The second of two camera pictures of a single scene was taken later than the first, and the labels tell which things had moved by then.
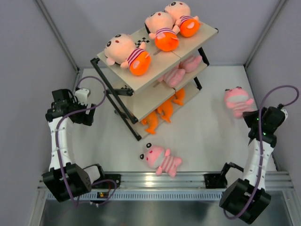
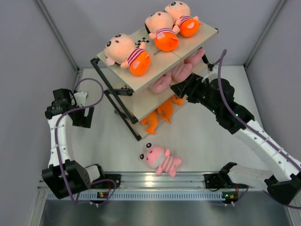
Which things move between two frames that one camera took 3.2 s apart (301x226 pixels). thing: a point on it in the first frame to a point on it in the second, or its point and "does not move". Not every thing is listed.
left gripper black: (89, 118) does not move
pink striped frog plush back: (173, 77) to (181, 72)
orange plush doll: (122, 49) does not move
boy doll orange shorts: (160, 26) does not move
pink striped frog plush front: (157, 157) does not move
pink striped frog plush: (238, 100) to (160, 84)
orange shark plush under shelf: (152, 119) does not move
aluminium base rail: (273, 181) does not move
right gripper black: (247, 116) to (190, 86)
